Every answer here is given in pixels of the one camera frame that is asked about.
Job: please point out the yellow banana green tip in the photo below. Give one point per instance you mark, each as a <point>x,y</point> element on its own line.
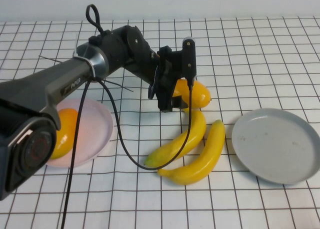
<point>197,129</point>
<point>207,159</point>

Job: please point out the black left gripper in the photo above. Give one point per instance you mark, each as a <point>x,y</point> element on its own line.
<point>166,74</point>

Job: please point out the thin black zip tie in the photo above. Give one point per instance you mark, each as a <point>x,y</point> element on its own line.
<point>120,86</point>

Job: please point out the yellow mango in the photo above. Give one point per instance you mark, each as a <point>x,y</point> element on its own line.
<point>200,94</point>

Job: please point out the grey round plate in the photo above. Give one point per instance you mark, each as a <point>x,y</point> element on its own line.
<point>275,146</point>

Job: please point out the white checked tablecloth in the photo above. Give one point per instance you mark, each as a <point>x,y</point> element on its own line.
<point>250,64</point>

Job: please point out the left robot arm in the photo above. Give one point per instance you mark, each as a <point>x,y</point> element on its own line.
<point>37,89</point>

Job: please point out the orange blushed mango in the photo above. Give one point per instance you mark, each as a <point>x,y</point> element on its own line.
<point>65,129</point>

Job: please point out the white zip tie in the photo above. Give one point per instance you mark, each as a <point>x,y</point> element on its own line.
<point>82,59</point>

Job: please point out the pink round plate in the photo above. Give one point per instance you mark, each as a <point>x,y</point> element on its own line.
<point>92,134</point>

